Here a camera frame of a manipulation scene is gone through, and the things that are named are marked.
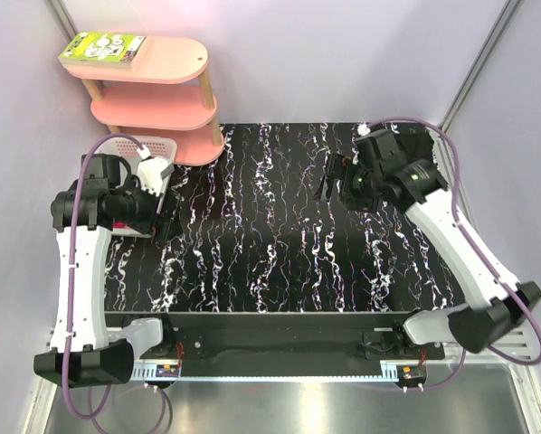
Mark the wrist white camera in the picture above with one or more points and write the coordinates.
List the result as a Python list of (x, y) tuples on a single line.
[(153, 172), (363, 130)]

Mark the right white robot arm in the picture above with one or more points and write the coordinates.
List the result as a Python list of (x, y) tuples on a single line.
[(495, 301)]

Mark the black marbled table mat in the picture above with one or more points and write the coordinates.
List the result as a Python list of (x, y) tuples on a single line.
[(254, 239)]

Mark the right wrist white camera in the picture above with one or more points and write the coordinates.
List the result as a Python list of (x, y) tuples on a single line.
[(363, 130)]

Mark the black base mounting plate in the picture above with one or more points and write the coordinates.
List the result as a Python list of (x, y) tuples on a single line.
[(289, 347)]

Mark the black printed t shirt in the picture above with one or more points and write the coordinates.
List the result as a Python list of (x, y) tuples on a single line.
[(417, 144)]

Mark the white slotted cable duct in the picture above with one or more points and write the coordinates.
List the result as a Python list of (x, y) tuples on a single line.
[(155, 372)]

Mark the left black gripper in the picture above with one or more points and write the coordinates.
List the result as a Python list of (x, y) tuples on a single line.
[(164, 226)]

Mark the pink three tier shelf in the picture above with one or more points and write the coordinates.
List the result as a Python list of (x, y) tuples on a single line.
[(167, 94)]

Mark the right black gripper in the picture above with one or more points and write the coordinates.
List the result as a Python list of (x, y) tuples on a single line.
[(341, 167)]

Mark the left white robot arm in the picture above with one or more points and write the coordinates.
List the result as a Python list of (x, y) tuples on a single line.
[(83, 351)]

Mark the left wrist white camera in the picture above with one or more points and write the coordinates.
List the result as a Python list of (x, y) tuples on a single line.
[(153, 172)]

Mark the green cover book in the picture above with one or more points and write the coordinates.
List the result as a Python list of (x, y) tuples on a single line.
[(107, 50)]

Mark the white plastic laundry basket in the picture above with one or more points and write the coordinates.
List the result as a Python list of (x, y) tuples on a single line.
[(158, 146)]

